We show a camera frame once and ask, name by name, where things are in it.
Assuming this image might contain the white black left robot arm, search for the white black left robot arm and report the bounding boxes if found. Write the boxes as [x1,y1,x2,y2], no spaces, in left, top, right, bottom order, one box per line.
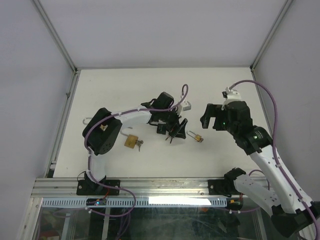
[82,92,191,195]

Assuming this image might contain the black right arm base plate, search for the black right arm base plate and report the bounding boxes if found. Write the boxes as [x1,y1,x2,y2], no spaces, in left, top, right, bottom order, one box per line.
[207,179,232,198]

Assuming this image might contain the small brass padlock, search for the small brass padlock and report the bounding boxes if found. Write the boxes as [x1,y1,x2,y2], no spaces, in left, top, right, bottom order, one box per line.
[186,130,202,142]

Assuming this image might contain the large brass padlock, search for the large brass padlock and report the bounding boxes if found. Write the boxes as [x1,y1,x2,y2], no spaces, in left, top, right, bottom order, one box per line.
[82,117,92,125]

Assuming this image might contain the white slotted cable duct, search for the white slotted cable duct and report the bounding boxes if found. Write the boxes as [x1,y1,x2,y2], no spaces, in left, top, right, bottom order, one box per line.
[42,196,227,208]

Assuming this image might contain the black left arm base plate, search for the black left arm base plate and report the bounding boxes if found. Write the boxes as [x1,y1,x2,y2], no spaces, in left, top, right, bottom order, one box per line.
[76,179,121,196]

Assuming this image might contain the black padlock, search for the black padlock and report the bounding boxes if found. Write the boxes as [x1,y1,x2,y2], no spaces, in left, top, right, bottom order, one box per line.
[149,122,167,135]

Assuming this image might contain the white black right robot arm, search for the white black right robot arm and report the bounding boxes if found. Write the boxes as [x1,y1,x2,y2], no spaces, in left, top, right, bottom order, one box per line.
[200,100,320,238]

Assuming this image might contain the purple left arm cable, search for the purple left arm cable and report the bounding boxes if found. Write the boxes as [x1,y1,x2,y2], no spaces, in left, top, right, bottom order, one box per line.
[84,84,189,183]

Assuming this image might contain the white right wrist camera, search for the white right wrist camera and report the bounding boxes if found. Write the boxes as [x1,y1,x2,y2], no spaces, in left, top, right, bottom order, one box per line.
[222,87,242,108]

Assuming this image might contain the silver key bunch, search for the silver key bunch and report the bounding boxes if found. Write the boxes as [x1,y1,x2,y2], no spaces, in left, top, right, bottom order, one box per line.
[135,140,144,152]

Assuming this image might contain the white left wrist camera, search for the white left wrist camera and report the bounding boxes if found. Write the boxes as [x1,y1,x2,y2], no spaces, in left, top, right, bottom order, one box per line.
[178,100,192,112]

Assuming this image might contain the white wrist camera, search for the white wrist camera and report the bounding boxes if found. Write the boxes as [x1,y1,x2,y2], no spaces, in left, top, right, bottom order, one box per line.
[222,87,242,108]
[178,100,192,112]

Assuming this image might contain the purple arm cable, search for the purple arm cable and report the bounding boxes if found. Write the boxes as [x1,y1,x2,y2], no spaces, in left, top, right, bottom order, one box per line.
[84,84,189,183]
[228,79,320,236]

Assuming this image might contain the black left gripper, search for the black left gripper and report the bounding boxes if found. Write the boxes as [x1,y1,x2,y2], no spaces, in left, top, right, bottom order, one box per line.
[159,106,188,139]

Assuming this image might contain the medium brass padlock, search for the medium brass padlock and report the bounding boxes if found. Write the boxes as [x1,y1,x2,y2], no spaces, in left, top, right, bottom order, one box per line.
[120,130,139,149]

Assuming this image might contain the aluminium mounting rail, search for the aluminium mounting rail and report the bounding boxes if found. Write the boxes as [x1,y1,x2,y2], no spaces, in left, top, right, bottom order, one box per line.
[31,177,223,198]

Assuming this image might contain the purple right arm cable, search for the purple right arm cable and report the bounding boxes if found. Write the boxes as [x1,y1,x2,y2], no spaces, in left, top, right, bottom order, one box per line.
[228,79,320,236]

